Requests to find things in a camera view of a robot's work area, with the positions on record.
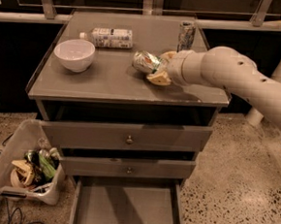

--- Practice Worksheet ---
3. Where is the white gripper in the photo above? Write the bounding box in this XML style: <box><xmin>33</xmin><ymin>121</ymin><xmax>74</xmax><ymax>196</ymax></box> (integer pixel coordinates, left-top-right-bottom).
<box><xmin>147</xmin><ymin>49</ymin><xmax>203</xmax><ymax>86</ymax></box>

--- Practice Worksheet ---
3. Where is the green white 7up can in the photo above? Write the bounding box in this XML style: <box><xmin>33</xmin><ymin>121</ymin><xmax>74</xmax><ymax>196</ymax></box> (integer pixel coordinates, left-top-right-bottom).
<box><xmin>132</xmin><ymin>50</ymin><xmax>163</xmax><ymax>75</ymax></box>

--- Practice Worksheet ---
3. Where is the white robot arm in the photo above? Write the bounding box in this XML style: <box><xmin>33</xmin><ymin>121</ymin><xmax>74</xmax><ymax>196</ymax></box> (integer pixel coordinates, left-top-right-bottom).
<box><xmin>147</xmin><ymin>47</ymin><xmax>281</xmax><ymax>130</ymax></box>

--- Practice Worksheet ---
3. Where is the grey drawer cabinet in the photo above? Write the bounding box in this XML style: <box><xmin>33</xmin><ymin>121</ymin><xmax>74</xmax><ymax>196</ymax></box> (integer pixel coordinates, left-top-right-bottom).
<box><xmin>15</xmin><ymin>4</ymin><xmax>238</xmax><ymax>224</ymax></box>

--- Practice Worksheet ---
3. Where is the top grey drawer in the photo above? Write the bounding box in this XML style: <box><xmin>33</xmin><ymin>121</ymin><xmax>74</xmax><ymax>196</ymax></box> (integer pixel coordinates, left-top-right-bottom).
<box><xmin>42</xmin><ymin>121</ymin><xmax>212</xmax><ymax>152</ymax></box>

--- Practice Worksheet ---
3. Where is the grey drawer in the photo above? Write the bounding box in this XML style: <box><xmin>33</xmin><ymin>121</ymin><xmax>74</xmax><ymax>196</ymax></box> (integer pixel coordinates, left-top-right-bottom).
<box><xmin>42</xmin><ymin>121</ymin><xmax>212</xmax><ymax>152</ymax></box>
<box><xmin>60</xmin><ymin>157</ymin><xmax>196</xmax><ymax>179</ymax></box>
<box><xmin>69</xmin><ymin>176</ymin><xmax>181</xmax><ymax>224</ymax></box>

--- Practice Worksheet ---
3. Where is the middle grey drawer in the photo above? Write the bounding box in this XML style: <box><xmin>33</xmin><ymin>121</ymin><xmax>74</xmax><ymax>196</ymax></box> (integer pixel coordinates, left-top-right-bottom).
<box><xmin>60</xmin><ymin>157</ymin><xmax>196</xmax><ymax>179</ymax></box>

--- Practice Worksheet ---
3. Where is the bottom grey drawer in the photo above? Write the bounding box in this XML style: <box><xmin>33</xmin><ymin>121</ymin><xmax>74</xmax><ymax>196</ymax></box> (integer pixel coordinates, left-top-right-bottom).
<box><xmin>69</xmin><ymin>176</ymin><xmax>181</xmax><ymax>224</ymax></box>

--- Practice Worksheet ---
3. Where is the metal railing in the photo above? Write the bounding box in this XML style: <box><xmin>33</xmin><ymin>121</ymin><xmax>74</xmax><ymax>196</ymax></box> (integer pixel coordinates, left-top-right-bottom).
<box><xmin>0</xmin><ymin>0</ymin><xmax>281</xmax><ymax>24</ymax></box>

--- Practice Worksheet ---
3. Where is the lying plastic water bottle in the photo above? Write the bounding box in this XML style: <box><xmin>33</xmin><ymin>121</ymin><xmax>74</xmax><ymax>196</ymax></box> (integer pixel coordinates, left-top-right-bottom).
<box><xmin>79</xmin><ymin>28</ymin><xmax>133</xmax><ymax>49</ymax></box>

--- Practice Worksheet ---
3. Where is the white ceramic bowl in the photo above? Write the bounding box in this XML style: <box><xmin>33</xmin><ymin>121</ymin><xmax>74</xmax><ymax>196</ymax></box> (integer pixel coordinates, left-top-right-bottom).
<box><xmin>54</xmin><ymin>39</ymin><xmax>95</xmax><ymax>72</ymax></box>

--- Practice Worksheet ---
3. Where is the green bag in bin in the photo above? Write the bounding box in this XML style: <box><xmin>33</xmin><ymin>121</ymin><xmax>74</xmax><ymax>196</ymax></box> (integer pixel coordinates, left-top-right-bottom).
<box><xmin>39</xmin><ymin>154</ymin><xmax>56</xmax><ymax>181</ymax></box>

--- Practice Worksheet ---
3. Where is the clear plastic bin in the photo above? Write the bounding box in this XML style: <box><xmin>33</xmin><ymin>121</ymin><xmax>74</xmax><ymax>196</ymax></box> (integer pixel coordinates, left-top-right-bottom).
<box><xmin>0</xmin><ymin>119</ymin><xmax>65</xmax><ymax>206</ymax></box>

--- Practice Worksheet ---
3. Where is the yellow packet in bin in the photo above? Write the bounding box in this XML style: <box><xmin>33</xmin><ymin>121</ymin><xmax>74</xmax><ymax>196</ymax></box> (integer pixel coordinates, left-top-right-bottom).
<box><xmin>10</xmin><ymin>160</ymin><xmax>35</xmax><ymax>187</ymax></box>

